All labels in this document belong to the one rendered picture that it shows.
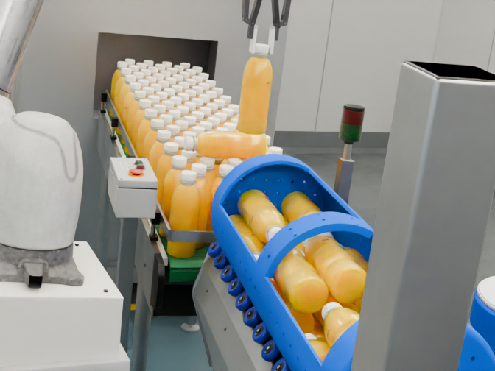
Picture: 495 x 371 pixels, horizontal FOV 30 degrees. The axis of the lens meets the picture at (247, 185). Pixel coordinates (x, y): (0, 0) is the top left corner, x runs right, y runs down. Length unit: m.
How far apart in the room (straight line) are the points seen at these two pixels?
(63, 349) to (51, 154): 0.34
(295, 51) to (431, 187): 6.27
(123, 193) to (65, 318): 0.75
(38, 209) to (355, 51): 5.66
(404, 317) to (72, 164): 1.04
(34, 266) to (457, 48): 5.87
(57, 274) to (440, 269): 1.07
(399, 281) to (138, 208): 1.71
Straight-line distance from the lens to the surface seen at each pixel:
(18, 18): 1.78
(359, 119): 2.67
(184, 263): 2.36
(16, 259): 1.64
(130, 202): 2.32
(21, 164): 1.59
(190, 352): 3.85
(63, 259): 1.66
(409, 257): 0.65
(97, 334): 1.64
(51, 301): 1.59
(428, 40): 7.43
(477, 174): 0.65
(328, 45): 7.00
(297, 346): 1.55
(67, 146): 1.61
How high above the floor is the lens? 1.80
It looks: 17 degrees down
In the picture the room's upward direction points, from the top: 7 degrees clockwise
